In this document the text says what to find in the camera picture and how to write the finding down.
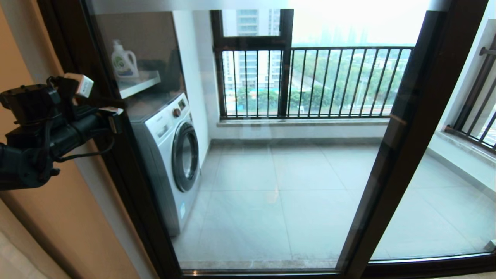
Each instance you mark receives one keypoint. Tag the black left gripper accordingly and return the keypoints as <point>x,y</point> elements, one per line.
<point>69,130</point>

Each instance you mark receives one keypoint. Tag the dark framed sliding glass door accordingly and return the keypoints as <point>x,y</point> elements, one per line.
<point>445,77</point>

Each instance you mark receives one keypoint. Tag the white detergent bottle green label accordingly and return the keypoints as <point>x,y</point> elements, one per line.
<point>124,62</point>

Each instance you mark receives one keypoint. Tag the white front-load washing machine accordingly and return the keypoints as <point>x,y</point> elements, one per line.
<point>162,155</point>

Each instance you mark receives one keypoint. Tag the white curtain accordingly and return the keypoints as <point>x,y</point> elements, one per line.
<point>15,259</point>

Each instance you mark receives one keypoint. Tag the grey stone window sill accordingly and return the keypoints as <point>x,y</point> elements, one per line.
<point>465,147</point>
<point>290,123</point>

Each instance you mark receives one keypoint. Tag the black metal balcony railing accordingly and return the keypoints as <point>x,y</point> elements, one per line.
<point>329,49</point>

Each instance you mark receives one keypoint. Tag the dark framed fixed glass panel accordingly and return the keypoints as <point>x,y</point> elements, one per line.
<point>445,217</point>

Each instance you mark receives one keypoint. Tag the white wall shelf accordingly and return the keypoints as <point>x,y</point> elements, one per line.
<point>137,84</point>

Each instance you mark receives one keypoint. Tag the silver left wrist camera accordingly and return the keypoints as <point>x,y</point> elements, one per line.
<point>79,85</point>

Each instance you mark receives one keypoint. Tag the dark window frame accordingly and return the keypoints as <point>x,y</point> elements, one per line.
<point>286,77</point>

